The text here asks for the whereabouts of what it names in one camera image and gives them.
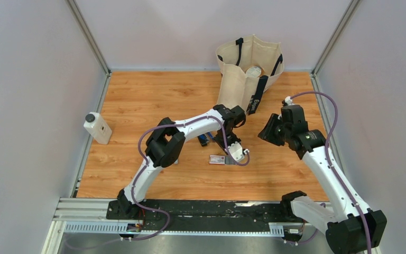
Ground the blue black stapler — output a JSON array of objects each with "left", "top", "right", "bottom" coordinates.
[{"left": 197, "top": 132, "right": 215, "bottom": 147}]

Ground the red white staples box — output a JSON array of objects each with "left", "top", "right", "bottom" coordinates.
[{"left": 209, "top": 155, "right": 236, "bottom": 165}]

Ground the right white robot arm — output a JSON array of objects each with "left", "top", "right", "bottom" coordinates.
[{"left": 258, "top": 105, "right": 387, "bottom": 253}]

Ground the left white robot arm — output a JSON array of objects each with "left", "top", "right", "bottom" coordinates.
[{"left": 117, "top": 104, "right": 250, "bottom": 220}]

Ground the white roll in bag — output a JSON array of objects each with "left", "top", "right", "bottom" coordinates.
[{"left": 245, "top": 66, "right": 263, "bottom": 78}]

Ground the cream canvas tote bag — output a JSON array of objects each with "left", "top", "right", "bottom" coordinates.
[{"left": 216, "top": 34, "right": 284, "bottom": 115}]

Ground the white bottle black cap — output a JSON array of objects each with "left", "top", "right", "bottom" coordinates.
[{"left": 84, "top": 112, "right": 113, "bottom": 144}]

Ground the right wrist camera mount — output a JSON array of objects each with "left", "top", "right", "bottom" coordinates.
[{"left": 282, "top": 96, "right": 294, "bottom": 106}]

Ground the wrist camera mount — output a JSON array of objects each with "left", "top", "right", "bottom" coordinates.
[
  {"left": 282, "top": 96, "right": 294, "bottom": 106},
  {"left": 226, "top": 142, "right": 249, "bottom": 165}
]

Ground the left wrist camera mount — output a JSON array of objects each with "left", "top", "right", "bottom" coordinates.
[{"left": 226, "top": 142, "right": 249, "bottom": 165}]

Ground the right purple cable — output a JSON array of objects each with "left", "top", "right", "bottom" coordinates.
[{"left": 289, "top": 91, "right": 374, "bottom": 254}]

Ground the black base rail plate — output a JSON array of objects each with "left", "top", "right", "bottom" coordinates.
[{"left": 106, "top": 199, "right": 303, "bottom": 232}]

